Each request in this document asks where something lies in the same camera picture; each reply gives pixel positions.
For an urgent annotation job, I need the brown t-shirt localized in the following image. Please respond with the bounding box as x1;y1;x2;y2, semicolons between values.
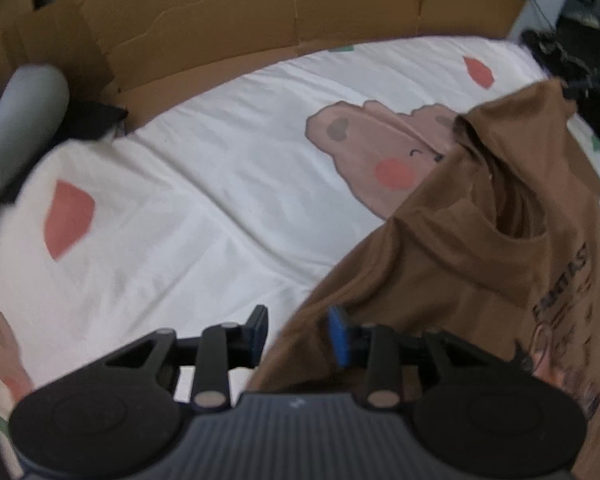
249;80;600;479

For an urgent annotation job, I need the cream bear print bedsheet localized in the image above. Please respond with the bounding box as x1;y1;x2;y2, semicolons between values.
0;34;600;480

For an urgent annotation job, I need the black cloth under pillow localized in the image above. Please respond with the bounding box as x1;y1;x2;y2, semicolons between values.
53;99;129;143

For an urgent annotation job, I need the grey neck pillow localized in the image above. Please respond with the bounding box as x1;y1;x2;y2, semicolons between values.
0;65;70;197

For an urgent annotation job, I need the flattened cardboard box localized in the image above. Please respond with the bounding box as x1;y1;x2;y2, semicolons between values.
0;0;527;128

